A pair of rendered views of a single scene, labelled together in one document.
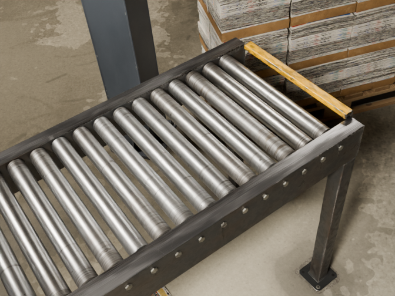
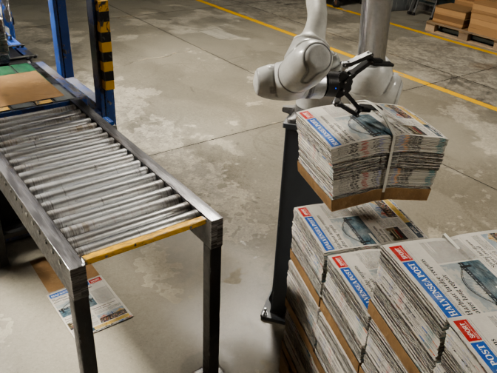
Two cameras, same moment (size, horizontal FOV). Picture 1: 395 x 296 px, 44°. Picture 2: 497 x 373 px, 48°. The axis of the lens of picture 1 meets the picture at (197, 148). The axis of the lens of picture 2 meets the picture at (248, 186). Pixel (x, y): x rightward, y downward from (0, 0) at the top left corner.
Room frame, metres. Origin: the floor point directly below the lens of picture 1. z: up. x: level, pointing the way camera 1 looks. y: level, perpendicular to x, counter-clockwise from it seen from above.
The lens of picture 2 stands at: (1.30, -1.82, 1.87)
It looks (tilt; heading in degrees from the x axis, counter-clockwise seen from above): 29 degrees down; 84
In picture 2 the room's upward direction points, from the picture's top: 3 degrees clockwise
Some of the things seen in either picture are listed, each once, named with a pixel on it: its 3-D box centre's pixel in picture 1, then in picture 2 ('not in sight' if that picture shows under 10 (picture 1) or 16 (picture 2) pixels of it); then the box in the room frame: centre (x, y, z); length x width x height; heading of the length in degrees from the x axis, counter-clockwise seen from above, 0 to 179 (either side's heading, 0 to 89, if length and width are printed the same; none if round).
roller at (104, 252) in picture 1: (73, 206); (69, 160); (0.76, 0.32, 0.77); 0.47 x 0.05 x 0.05; 32
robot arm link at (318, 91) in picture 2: not in sight; (313, 83); (1.64, -0.24, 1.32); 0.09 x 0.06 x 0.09; 101
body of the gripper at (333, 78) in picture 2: not in sight; (336, 83); (1.71, -0.23, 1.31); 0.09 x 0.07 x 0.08; 11
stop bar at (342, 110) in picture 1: (294, 76); (148, 239); (1.13, -0.31, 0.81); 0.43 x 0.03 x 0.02; 32
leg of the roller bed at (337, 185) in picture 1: (328, 223); (89, 370); (0.92, -0.41, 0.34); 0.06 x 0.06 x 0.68; 32
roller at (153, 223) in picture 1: (118, 180); (81, 172); (0.83, 0.21, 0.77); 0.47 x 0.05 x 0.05; 32
